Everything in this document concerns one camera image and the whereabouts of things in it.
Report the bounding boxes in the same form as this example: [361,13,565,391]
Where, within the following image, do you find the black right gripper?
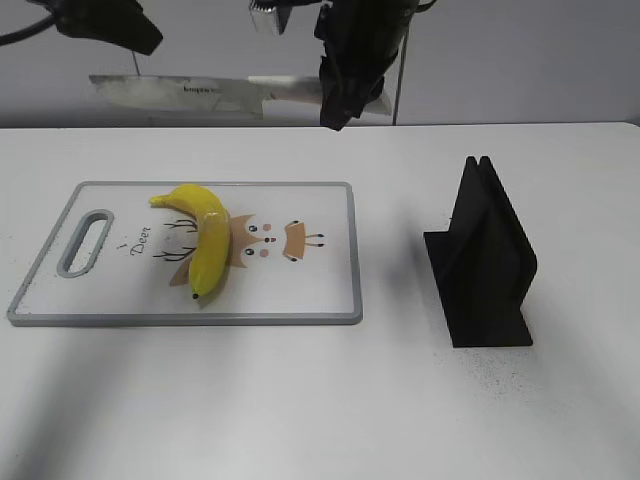
[314,0,420,131]

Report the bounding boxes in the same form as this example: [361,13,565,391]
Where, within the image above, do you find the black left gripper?
[44,0,163,54]

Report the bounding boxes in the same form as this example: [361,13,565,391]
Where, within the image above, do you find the white-handled kitchen knife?
[88,73,393,120]

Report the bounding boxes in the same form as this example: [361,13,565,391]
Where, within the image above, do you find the yellow plastic banana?
[149,184,231,299]

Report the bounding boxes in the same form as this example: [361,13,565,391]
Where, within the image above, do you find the white grey-rimmed cutting board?
[7,181,362,327]

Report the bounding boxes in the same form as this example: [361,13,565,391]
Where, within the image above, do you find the black knife stand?
[423,156,537,348]

